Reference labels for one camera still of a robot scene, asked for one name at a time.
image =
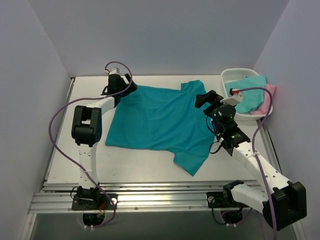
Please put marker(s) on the aluminium rail frame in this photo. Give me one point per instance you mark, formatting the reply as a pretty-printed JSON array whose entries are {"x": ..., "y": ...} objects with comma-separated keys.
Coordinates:
[{"x": 148, "y": 181}]

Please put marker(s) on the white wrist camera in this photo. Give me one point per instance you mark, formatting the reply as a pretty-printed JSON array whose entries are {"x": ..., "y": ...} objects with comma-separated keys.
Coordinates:
[
  {"x": 235, "y": 98},
  {"x": 112, "y": 71}
]

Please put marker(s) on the pink shirt in basket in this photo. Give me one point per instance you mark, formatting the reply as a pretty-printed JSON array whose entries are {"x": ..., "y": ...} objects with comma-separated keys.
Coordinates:
[{"x": 263, "y": 109}]

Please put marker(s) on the light teal shirt in basket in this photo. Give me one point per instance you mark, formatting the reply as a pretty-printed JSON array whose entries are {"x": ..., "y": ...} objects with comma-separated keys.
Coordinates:
[{"x": 252, "y": 99}]

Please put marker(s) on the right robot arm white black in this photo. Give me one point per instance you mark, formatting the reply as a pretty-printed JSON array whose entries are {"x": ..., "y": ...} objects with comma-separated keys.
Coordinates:
[{"x": 281, "y": 202}]

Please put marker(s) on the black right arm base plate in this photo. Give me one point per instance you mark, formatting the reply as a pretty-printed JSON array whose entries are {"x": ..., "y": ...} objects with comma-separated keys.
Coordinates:
[{"x": 216, "y": 199}]

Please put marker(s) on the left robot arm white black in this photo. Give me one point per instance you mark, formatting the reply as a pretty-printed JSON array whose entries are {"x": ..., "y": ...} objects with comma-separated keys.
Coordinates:
[{"x": 87, "y": 129}]

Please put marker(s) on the white plastic laundry basket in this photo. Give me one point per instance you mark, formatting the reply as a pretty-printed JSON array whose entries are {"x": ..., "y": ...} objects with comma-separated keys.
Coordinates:
[{"x": 233, "y": 74}]

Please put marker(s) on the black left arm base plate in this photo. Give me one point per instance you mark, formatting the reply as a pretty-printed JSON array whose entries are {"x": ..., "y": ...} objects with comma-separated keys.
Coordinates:
[{"x": 86, "y": 203}]

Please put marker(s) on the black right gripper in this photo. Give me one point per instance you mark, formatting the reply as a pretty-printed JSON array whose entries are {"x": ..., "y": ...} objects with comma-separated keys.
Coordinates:
[{"x": 211, "y": 105}]

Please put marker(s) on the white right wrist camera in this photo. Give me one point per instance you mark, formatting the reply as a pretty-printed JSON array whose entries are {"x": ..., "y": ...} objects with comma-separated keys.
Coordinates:
[{"x": 235, "y": 98}]

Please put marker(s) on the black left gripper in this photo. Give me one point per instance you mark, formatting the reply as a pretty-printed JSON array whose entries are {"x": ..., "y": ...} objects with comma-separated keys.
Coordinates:
[{"x": 126, "y": 83}]

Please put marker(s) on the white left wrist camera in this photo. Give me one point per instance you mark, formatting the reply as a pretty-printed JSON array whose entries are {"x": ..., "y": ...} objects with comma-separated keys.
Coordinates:
[{"x": 112, "y": 71}]

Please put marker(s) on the teal t shirt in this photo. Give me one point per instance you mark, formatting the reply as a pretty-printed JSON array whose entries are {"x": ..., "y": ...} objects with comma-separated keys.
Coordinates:
[{"x": 163, "y": 119}]

